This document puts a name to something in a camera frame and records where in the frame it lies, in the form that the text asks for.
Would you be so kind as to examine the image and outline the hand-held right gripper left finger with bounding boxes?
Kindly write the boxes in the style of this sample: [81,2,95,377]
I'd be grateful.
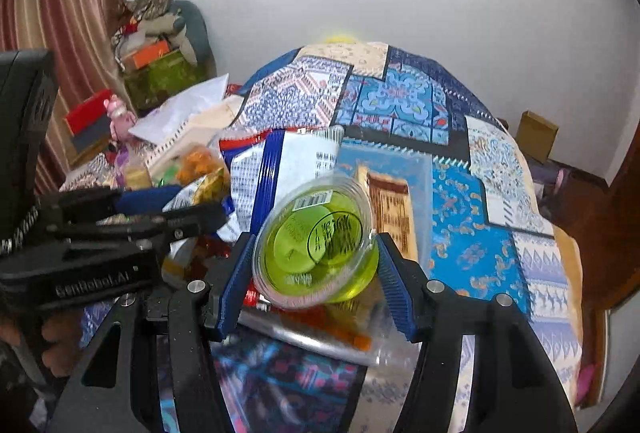
[60,233,257,433]

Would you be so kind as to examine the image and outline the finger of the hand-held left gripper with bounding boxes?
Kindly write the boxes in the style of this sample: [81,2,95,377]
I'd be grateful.
[47,202,229,248]
[37,186,183,228]

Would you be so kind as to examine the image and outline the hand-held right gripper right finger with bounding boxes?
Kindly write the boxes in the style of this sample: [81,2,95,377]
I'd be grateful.
[375,233,581,433]

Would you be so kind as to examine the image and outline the white barcode snack packet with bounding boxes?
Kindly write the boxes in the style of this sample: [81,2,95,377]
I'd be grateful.
[167,183,238,245]

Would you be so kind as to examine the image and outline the orange wafer packet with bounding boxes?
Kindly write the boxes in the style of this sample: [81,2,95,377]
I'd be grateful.
[280,303,375,354]

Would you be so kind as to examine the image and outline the green jelly cup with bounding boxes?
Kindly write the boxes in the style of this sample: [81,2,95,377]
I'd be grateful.
[252,176,381,305]

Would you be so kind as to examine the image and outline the brown cracker packet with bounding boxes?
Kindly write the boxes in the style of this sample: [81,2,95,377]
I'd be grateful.
[356,164,421,260]

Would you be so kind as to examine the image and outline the clear plastic storage box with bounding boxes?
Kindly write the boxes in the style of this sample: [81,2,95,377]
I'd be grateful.
[220,128,437,366]

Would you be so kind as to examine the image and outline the white blue snack packet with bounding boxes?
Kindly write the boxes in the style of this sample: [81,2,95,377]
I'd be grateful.
[220,126,346,244]

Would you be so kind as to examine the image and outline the person's left hand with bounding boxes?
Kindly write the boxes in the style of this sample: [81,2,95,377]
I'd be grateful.
[37,313,86,376]

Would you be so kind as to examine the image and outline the red snack packet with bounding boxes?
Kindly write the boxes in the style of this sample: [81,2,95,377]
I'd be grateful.
[165,238,236,289]

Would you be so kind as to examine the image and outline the yellow puffed snack bag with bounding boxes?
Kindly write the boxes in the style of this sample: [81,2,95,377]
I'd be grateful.
[172,146,231,184]

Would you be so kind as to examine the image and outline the dark blue box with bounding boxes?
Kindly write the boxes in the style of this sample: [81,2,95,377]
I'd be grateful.
[72,123,113,154]

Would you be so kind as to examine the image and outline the pink plush toy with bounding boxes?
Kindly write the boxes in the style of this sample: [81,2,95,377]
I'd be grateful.
[102,94,137,144]

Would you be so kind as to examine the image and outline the white pillow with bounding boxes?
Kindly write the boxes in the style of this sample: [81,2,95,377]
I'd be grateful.
[129,74,231,146]

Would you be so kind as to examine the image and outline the red box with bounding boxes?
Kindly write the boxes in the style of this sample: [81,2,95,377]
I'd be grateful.
[64,89,113,136]

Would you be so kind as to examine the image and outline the patchwork blanket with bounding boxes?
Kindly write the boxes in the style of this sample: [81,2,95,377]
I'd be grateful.
[60,40,583,433]

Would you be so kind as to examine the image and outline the green box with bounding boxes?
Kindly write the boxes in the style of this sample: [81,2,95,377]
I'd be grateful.
[124,52,206,111]

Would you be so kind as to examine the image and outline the orange box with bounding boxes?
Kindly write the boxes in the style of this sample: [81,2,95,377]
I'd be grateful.
[122,40,173,71]

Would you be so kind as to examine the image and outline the grey cloth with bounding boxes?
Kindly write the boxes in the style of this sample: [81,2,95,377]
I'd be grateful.
[530,163,571,214]

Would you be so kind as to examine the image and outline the cardboard box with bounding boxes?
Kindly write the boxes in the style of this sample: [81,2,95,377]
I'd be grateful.
[516,111,559,162]

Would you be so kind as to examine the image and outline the brown wooden wardrobe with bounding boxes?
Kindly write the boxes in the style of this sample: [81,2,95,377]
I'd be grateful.
[597,0,640,314]

